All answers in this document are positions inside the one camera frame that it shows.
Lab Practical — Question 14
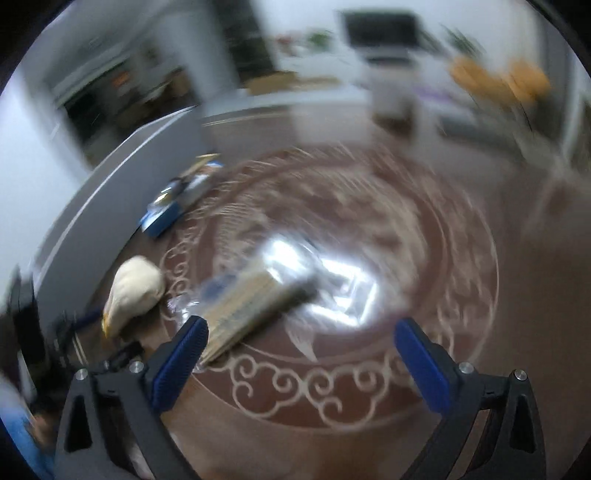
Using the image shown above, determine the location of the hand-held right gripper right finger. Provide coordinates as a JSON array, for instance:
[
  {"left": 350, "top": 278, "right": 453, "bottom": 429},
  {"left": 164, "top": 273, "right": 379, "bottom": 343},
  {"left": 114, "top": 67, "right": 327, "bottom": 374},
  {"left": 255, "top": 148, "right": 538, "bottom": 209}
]
[{"left": 394, "top": 318, "right": 548, "bottom": 480}]

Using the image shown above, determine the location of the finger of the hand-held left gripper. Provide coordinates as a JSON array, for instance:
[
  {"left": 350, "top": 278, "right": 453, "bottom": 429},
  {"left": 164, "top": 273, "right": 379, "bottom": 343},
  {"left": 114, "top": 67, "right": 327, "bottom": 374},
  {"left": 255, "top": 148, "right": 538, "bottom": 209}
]
[
  {"left": 55, "top": 307, "right": 107, "bottom": 342},
  {"left": 95, "top": 342, "right": 144, "bottom": 370}
]

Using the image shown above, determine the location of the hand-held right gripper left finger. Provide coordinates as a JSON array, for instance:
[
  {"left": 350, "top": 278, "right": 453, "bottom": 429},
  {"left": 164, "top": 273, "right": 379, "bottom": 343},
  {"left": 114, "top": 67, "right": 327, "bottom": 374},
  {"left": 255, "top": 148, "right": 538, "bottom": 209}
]
[{"left": 54, "top": 316, "right": 209, "bottom": 480}]

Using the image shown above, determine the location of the cream knitted pouch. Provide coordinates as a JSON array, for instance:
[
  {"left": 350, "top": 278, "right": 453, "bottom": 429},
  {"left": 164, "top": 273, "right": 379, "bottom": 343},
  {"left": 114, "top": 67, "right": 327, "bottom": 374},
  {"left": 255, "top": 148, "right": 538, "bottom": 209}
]
[{"left": 102, "top": 257, "right": 166, "bottom": 337}]

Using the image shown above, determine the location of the clear bag of wooden sticks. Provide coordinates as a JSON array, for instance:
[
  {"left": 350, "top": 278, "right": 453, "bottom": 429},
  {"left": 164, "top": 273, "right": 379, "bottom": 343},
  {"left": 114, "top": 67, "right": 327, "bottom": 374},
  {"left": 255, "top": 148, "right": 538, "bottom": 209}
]
[{"left": 168, "top": 235, "right": 379, "bottom": 365}]

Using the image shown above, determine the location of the long grey cardboard box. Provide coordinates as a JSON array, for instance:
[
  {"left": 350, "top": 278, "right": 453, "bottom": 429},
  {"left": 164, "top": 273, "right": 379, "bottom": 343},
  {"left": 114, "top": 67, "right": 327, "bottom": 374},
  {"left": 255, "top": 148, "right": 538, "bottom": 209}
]
[{"left": 32, "top": 105, "right": 206, "bottom": 296}]

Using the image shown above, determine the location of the blue and white box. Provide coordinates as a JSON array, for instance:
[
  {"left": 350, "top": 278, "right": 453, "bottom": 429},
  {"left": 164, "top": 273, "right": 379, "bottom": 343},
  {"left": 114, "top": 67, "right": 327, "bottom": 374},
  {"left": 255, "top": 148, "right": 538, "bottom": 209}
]
[{"left": 141, "top": 159, "right": 222, "bottom": 238}]

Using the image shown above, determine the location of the clear glass tank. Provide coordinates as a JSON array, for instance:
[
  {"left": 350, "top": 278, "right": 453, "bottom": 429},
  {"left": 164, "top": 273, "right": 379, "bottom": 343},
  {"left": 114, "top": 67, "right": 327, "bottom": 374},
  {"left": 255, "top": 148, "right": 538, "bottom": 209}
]
[{"left": 367, "top": 51, "right": 419, "bottom": 121}]

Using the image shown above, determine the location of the yellow lounge chair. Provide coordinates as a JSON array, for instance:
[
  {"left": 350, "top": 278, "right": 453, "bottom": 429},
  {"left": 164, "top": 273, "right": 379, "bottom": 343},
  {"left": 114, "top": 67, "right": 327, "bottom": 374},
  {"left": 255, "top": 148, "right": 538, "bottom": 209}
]
[{"left": 450, "top": 58, "right": 552, "bottom": 107}]

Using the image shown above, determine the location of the brown cardboard box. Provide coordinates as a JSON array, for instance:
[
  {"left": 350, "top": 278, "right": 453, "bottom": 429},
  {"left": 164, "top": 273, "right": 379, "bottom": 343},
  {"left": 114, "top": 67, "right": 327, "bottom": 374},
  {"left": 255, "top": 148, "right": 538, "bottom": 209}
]
[{"left": 247, "top": 71, "right": 338, "bottom": 93}]

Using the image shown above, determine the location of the dark glass display cabinet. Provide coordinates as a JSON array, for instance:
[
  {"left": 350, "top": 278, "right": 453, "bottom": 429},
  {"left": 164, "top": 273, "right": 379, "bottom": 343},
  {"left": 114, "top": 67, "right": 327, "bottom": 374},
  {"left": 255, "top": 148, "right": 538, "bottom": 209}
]
[{"left": 226, "top": 0, "right": 278, "bottom": 79}]

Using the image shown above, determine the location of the broad-leaf potted plant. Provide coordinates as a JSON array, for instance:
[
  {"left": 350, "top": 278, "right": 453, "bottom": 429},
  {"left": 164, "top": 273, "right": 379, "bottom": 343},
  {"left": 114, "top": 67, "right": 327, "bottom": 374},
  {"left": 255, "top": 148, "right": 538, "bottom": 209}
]
[{"left": 443, "top": 28, "right": 485, "bottom": 56}]

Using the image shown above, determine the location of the bushy green potted plant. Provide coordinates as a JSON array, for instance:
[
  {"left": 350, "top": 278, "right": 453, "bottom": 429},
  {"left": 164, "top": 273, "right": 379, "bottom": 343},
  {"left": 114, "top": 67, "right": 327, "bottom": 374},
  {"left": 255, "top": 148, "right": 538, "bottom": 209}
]
[{"left": 307, "top": 30, "right": 335, "bottom": 51}]

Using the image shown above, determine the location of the black television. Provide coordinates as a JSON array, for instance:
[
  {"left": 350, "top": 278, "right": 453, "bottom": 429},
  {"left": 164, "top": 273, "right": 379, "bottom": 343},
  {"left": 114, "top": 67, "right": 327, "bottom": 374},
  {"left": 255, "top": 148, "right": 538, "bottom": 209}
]
[{"left": 339, "top": 10, "right": 419, "bottom": 49}]

